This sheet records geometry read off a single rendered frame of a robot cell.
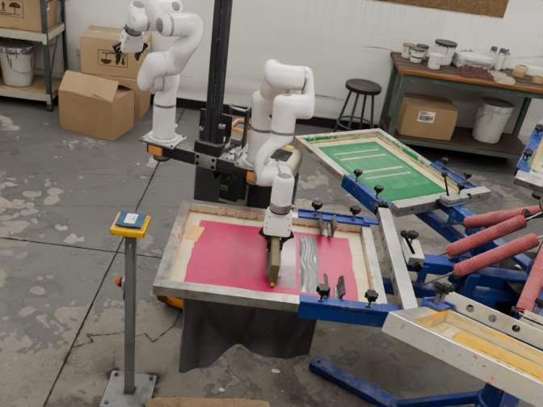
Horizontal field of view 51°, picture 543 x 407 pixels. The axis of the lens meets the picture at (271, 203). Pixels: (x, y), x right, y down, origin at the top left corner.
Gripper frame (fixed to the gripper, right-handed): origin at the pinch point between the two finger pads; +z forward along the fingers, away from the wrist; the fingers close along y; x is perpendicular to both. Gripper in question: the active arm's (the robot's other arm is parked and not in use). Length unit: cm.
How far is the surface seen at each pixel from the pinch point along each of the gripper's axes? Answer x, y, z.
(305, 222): -25.7, -12.6, 1.8
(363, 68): -381, -85, 6
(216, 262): 6.2, 20.7, 5.8
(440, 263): 3, -61, -2
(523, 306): 33, -79, -7
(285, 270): 6.0, -4.9, 6.1
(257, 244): -8.5, 6.2, 4.8
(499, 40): -377, -208, -37
